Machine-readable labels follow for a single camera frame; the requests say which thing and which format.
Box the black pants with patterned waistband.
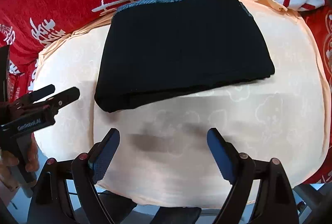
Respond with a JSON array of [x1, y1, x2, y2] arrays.
[[94, 0, 275, 113]]

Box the person's left hand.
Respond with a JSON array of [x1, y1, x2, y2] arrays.
[[1, 133, 39, 191]]

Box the cream patterned seat cushion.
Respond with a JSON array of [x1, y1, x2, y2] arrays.
[[34, 0, 331, 208]]

